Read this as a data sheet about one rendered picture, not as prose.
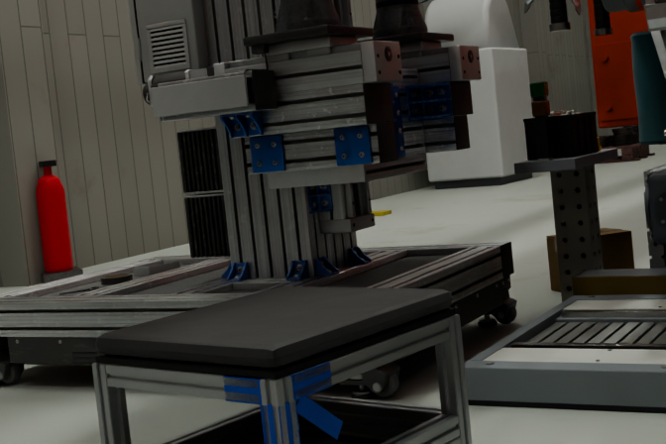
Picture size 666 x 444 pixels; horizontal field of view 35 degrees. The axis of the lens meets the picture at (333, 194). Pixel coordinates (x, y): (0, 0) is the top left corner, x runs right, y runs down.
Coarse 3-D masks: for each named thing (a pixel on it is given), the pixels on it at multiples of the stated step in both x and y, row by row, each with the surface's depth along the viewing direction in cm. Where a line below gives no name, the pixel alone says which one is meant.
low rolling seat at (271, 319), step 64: (192, 320) 150; (256, 320) 145; (320, 320) 140; (384, 320) 142; (448, 320) 153; (128, 384) 143; (192, 384) 135; (256, 384) 127; (320, 384) 131; (448, 384) 155
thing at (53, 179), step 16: (48, 176) 513; (48, 192) 510; (64, 192) 518; (48, 208) 510; (64, 208) 515; (48, 224) 511; (64, 224) 514; (48, 240) 511; (64, 240) 514; (48, 256) 512; (64, 256) 513; (48, 272) 514; (64, 272) 511; (80, 272) 514
